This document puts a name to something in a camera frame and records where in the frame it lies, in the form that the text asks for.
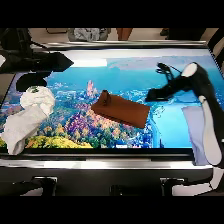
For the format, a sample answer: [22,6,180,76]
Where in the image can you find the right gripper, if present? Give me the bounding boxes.
[145,85,172,103]

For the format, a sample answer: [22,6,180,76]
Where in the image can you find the brown garment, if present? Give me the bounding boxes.
[90,89,152,130]

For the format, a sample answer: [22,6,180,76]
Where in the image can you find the light blue garment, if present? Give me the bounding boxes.
[181,105,212,167]

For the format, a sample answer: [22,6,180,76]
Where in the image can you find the person's legs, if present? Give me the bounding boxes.
[116,27,134,42]

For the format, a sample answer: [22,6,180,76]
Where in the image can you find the white printed T-shirt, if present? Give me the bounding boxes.
[19,84,57,116]

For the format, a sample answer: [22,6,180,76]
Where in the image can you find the white garment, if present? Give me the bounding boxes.
[0,105,48,156]

